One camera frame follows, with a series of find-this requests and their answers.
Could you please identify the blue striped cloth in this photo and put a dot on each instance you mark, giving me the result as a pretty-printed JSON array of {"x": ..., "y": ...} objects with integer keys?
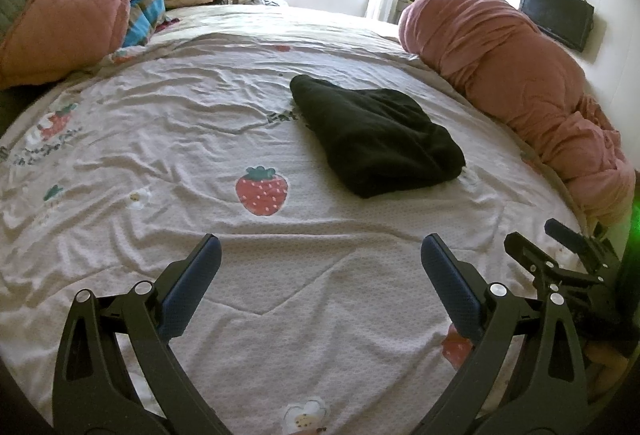
[{"x": 145, "y": 15}]

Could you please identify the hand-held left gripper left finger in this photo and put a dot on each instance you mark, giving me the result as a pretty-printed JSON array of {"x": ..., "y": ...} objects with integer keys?
[{"x": 192, "y": 280}]

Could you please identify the white printed bed sheet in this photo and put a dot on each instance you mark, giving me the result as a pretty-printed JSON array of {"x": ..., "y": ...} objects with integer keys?
[{"x": 175, "y": 115}]

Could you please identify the black sweater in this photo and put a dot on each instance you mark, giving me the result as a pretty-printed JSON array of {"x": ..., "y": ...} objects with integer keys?
[{"x": 380, "y": 140}]

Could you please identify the black flat screen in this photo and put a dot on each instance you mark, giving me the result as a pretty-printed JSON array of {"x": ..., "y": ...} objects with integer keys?
[{"x": 555, "y": 12}]

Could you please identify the pink quilted pillow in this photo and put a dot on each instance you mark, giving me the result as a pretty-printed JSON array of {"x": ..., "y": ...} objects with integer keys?
[{"x": 65, "y": 15}]

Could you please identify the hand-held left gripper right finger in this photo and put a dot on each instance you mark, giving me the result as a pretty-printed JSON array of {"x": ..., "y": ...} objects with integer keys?
[{"x": 450, "y": 285}]

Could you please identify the person's right hand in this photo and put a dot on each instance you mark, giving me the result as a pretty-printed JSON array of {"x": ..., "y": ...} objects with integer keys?
[{"x": 605, "y": 362}]

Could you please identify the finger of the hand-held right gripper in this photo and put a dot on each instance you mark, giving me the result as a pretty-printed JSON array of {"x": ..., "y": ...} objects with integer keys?
[
  {"x": 567, "y": 235},
  {"x": 525, "y": 252}
]

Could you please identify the pink rolled duvet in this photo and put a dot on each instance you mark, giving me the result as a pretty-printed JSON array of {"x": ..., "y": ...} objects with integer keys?
[{"x": 500, "y": 55}]

